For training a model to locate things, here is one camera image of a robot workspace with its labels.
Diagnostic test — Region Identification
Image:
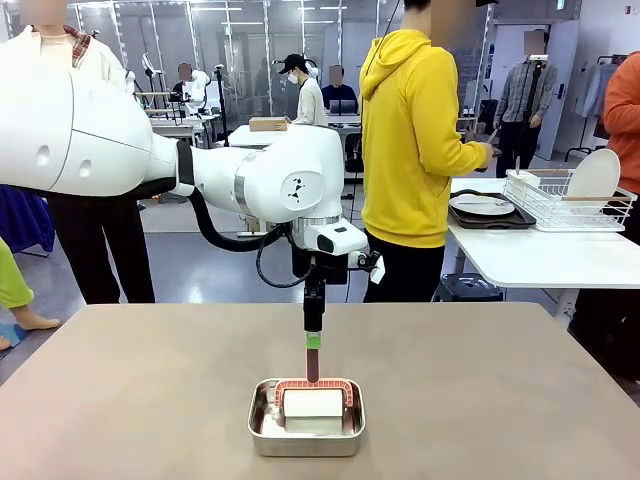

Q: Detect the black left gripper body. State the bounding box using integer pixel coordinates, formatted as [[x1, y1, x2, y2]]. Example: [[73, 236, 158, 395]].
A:
[[292, 247, 350, 287]]

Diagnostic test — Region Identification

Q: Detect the red handled lint roller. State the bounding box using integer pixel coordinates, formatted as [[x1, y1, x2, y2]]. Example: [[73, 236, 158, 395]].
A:
[[272, 347, 357, 420]]

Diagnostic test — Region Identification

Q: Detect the person's right forearm yellow sleeve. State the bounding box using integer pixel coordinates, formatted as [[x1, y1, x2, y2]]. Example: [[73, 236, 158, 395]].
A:
[[439, 139, 484, 175]]

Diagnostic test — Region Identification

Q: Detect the person's right hand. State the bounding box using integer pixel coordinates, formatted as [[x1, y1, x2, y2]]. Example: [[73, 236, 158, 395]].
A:
[[474, 141, 497, 170]]

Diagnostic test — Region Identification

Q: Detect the steel rectangular tray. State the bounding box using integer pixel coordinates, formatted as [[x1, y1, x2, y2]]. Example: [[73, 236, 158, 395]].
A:
[[247, 377, 367, 458]]

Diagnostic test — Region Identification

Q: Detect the person in yellow hoodie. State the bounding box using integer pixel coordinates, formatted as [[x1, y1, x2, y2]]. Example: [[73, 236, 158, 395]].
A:
[[359, 0, 497, 304]]

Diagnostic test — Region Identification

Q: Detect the flat cardboard box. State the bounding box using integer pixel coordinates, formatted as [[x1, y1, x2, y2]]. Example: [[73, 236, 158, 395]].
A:
[[248, 116, 292, 133]]

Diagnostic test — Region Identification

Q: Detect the white background desk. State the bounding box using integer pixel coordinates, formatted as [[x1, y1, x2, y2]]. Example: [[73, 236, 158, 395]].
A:
[[227, 123, 301, 149]]

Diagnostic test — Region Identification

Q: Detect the person in black cap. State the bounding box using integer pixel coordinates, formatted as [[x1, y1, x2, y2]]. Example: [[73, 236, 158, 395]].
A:
[[272, 52, 330, 127]]

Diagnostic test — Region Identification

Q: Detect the person in dark blue top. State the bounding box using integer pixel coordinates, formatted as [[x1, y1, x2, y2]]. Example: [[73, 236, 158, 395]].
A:
[[319, 64, 360, 115]]

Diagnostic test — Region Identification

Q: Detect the white side table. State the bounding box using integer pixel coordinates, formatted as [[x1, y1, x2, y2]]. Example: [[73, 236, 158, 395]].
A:
[[446, 177, 640, 321]]

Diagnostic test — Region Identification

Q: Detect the black serving tray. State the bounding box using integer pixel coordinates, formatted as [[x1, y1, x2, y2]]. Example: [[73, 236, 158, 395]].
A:
[[448, 192, 537, 230]]

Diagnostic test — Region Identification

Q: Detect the black tripod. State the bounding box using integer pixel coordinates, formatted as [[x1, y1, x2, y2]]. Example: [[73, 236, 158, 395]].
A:
[[213, 63, 231, 149]]

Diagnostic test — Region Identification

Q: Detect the white cutlery holder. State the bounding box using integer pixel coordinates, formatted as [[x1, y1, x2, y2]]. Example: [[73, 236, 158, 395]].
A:
[[506, 157, 542, 195]]

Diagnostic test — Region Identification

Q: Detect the mannequin in white jacket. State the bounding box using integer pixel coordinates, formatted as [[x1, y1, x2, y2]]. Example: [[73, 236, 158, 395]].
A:
[[0, 0, 156, 305]]

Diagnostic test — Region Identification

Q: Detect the white humanoid robot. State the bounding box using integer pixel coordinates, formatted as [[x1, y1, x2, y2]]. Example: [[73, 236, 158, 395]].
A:
[[184, 69, 211, 114]]

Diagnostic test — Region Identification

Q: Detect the seated background person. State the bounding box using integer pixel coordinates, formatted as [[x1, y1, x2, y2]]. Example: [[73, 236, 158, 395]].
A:
[[169, 62, 196, 104]]

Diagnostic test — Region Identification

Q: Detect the person in plaid shirt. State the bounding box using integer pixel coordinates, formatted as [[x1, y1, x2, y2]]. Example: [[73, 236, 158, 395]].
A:
[[493, 29, 559, 179]]

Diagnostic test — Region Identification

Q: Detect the white plate standing upright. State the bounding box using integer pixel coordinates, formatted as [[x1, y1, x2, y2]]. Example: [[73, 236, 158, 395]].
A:
[[567, 148, 622, 200]]

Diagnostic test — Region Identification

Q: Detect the mannequin leg in green trousers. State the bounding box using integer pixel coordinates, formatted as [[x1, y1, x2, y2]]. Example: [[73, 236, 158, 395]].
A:
[[0, 237, 61, 351]]

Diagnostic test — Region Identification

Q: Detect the blue cloth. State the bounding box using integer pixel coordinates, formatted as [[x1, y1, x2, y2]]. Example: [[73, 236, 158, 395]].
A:
[[0, 184, 56, 255]]

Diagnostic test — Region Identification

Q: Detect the person in orange top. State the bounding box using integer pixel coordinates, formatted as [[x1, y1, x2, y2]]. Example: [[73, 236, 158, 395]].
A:
[[568, 49, 640, 382]]

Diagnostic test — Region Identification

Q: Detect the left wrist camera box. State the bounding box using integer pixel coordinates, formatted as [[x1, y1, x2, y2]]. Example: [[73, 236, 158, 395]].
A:
[[349, 250, 386, 285]]

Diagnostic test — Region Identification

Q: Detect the black left arm cable sleeve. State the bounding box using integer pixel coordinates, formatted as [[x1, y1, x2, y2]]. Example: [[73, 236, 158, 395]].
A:
[[187, 187, 301, 254]]

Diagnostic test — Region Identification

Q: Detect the wooden rail frame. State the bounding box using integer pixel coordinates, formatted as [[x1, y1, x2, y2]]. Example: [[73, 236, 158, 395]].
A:
[[134, 89, 181, 122]]

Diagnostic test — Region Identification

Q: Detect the white wire dish rack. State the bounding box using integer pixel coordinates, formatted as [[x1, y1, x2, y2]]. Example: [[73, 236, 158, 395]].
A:
[[502, 168, 639, 233]]

